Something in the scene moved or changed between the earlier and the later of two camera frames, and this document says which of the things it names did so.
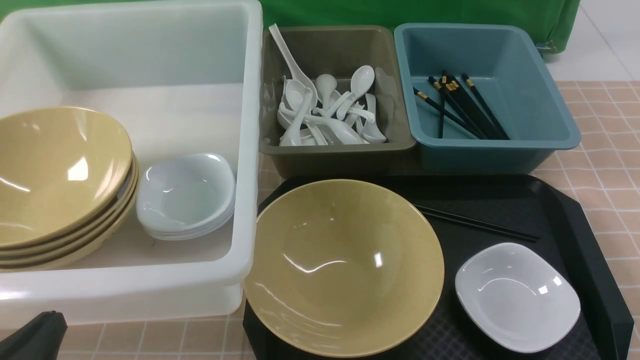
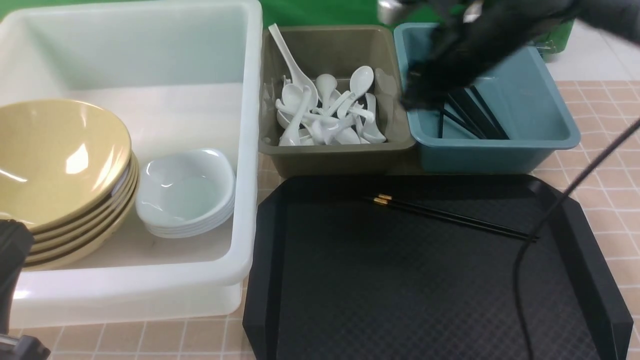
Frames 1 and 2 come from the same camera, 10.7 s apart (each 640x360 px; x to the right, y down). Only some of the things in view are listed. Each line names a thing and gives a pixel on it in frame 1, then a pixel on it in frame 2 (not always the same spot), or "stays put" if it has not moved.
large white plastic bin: [180, 77] stays put
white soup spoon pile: [333, 118] stays put
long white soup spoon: [297, 72] stays put
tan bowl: [60, 167] stays put
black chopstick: [477, 220] -> [379, 201]
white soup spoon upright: [362, 80] stays put
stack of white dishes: [515, 295] -> [185, 193]
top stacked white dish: [185, 193] stays put
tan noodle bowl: [343, 268] -> [57, 157]
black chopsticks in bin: [466, 107] stays put
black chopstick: [478, 227] -> [389, 197]
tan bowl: [104, 219] -> [66, 224]
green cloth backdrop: [556, 22] stays put
